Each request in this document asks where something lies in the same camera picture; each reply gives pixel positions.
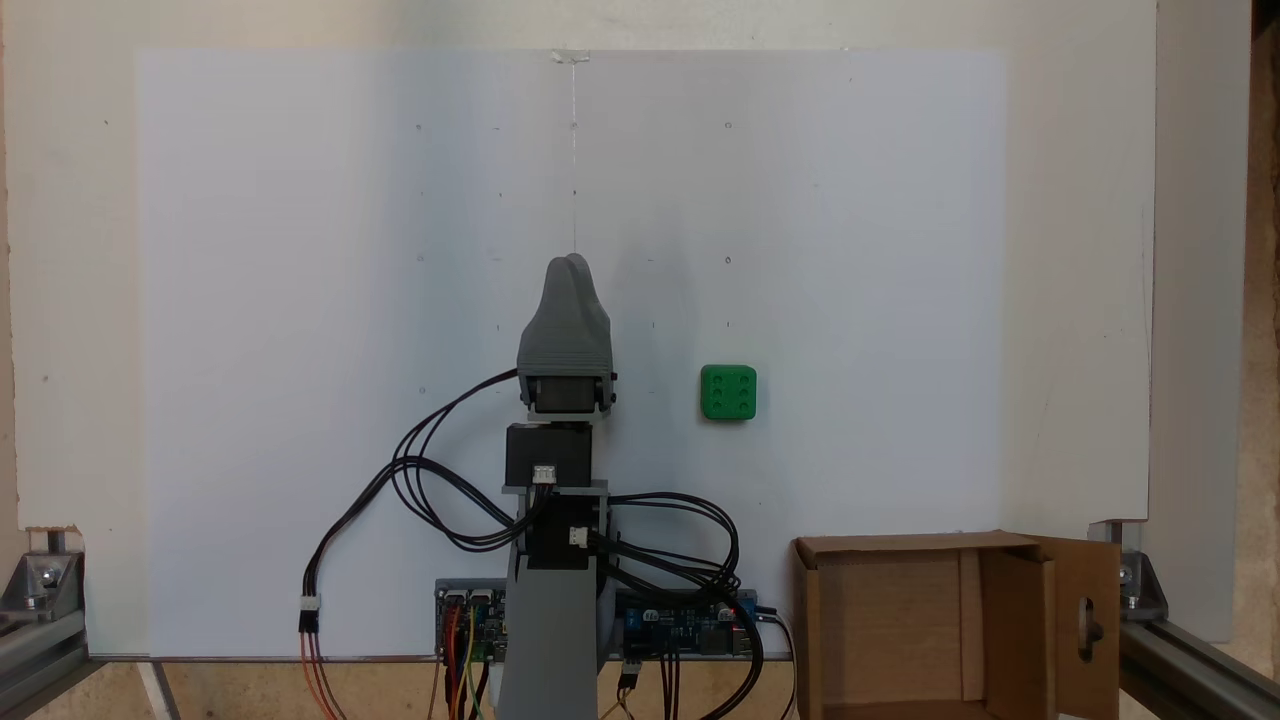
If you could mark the clear tape strip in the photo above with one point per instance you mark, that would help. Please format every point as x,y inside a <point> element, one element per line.
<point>570,57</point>

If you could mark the green dice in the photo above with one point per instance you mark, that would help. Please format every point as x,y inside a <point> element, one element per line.
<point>728,392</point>

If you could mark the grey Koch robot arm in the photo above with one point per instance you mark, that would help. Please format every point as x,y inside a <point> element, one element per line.
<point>550,620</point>

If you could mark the blue circuit board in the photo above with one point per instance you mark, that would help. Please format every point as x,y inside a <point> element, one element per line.
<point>670,628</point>

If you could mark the metal corner bracket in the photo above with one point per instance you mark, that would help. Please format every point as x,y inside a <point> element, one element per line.
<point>45,580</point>
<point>1135,580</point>

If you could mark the aluminium frame post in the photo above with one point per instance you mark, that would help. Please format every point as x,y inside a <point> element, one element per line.
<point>35,660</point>
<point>1190,670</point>

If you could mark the white paper sheet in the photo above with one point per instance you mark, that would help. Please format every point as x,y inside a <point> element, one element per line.
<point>300,250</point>

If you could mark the brown cardboard box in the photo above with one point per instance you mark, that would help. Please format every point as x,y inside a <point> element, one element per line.
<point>890,630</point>

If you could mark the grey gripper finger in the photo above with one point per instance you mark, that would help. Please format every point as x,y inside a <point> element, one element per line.
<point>588,315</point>
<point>552,310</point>

